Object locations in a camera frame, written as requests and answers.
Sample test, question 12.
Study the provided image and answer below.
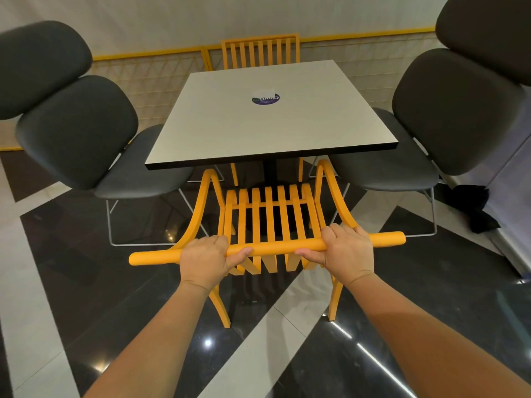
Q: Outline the person's right hand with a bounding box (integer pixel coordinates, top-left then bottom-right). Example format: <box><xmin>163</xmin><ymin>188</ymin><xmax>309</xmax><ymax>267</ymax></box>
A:
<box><xmin>294</xmin><ymin>223</ymin><xmax>375</xmax><ymax>286</ymax></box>

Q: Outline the person's right forearm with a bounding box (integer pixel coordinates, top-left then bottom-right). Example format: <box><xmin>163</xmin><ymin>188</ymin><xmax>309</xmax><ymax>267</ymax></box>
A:
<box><xmin>347</xmin><ymin>273</ymin><xmax>531</xmax><ymax>398</ymax></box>

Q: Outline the black padded lounge chair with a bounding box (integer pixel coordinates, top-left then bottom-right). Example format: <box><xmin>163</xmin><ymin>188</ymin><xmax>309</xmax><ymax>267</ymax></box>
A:
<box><xmin>0</xmin><ymin>20</ymin><xmax>226</xmax><ymax>247</ymax></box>
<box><xmin>308</xmin><ymin>0</ymin><xmax>531</xmax><ymax>238</ymax></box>

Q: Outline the person's left hand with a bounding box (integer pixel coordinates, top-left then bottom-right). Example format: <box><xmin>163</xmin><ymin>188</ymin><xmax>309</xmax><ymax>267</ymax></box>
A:
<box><xmin>179</xmin><ymin>235</ymin><xmax>254</xmax><ymax>292</ymax></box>

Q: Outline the person's left forearm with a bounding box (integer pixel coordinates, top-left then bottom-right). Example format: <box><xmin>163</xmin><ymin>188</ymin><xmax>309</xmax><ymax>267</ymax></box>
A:
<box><xmin>83</xmin><ymin>280</ymin><xmax>211</xmax><ymax>398</ymax></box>

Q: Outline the square grey table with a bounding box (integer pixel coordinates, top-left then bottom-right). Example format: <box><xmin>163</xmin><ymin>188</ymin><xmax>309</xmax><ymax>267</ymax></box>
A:
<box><xmin>145</xmin><ymin>60</ymin><xmax>399</xmax><ymax>191</ymax></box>

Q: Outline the black cloth bag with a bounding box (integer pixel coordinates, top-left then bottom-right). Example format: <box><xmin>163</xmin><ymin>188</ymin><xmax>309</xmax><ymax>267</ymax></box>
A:
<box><xmin>441</xmin><ymin>184</ymin><xmax>502</xmax><ymax>234</ymax></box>

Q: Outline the yellow slatted wooden chair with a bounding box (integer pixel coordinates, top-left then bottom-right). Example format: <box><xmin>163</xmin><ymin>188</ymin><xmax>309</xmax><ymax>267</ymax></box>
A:
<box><xmin>221</xmin><ymin>34</ymin><xmax>301</xmax><ymax>70</ymax></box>

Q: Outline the yellow slatted wooden armchair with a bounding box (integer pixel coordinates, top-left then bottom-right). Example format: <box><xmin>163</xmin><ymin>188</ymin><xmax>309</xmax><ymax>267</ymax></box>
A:
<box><xmin>129</xmin><ymin>158</ymin><xmax>406</xmax><ymax>329</ymax></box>

